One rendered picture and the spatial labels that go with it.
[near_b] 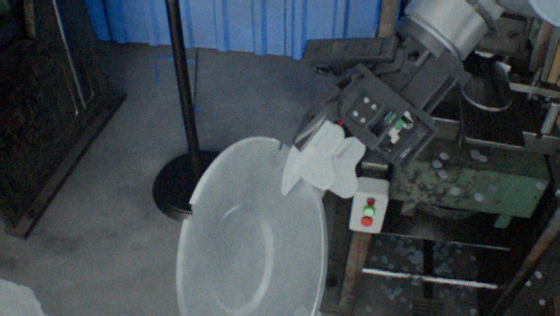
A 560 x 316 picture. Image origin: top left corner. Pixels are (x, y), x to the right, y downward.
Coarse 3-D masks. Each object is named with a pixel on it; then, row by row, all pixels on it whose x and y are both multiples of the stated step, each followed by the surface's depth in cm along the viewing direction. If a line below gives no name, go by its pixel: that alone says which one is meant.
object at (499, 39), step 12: (504, 12) 95; (516, 12) 94; (504, 24) 94; (516, 24) 93; (528, 24) 95; (492, 36) 95; (504, 36) 96; (516, 36) 93; (528, 36) 97; (492, 48) 98; (504, 48) 97; (516, 48) 97
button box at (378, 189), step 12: (360, 180) 107; (372, 180) 107; (384, 180) 106; (360, 192) 104; (372, 192) 104; (384, 192) 104; (360, 204) 106; (384, 204) 105; (360, 216) 109; (372, 216) 108; (348, 228) 137; (360, 228) 112; (372, 228) 111; (348, 240) 121
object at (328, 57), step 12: (312, 48) 50; (324, 48) 49; (336, 48) 48; (348, 48) 47; (360, 48) 46; (372, 48) 45; (384, 48) 44; (396, 48) 44; (312, 60) 50; (324, 60) 49; (336, 60) 48; (348, 60) 47; (360, 60) 46; (372, 60) 45; (384, 60) 45; (324, 72) 51; (336, 72) 51
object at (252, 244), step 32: (224, 160) 62; (256, 160) 56; (224, 192) 60; (256, 192) 55; (192, 224) 65; (224, 224) 58; (256, 224) 53; (288, 224) 49; (320, 224) 45; (192, 256) 63; (224, 256) 56; (256, 256) 51; (288, 256) 48; (320, 256) 45; (192, 288) 62; (224, 288) 55; (256, 288) 50; (288, 288) 47; (320, 288) 43
